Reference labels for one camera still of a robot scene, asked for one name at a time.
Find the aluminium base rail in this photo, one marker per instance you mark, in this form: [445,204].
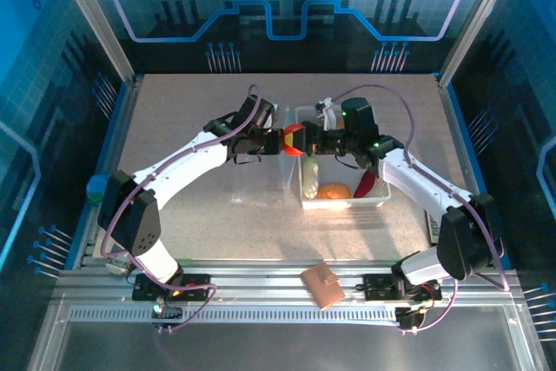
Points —
[269,284]

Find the red apple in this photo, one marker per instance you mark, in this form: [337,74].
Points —
[295,153]

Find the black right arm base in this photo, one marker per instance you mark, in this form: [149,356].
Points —
[375,286]

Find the aluminium frame post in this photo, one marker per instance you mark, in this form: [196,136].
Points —
[475,19]
[96,19]

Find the round orange food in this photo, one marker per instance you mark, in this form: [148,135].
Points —
[334,191]

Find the blue green ball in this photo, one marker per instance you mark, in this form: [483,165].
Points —
[96,188]

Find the black connector box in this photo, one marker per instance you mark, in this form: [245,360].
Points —
[167,312]
[410,319]

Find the white radish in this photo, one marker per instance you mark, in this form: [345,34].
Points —
[310,180]

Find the clear zip-top bag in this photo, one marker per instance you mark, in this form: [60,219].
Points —
[260,180]

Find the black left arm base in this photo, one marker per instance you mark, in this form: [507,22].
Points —
[195,280]

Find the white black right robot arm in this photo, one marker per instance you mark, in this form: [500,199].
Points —
[417,180]

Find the white perforated plastic basket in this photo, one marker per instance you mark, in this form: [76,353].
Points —
[343,203]

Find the brown leather wallet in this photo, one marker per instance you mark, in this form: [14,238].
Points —
[323,286]

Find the dark red sweet potato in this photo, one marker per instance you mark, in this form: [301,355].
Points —
[365,186]

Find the grey metal panel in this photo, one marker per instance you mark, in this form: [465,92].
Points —
[278,349]

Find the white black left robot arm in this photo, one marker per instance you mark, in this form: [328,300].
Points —
[182,162]

